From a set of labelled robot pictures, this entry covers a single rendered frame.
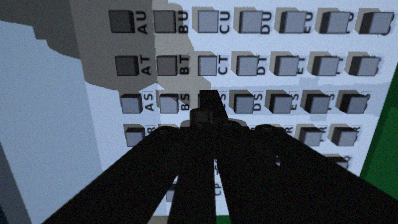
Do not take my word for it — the light blue keypad machine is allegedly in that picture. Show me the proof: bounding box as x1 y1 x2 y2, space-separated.
0 0 398 224

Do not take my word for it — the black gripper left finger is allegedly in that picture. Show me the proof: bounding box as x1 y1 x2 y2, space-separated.
41 90 217 224

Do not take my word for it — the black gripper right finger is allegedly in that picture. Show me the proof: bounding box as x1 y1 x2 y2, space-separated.
208 90 398 224

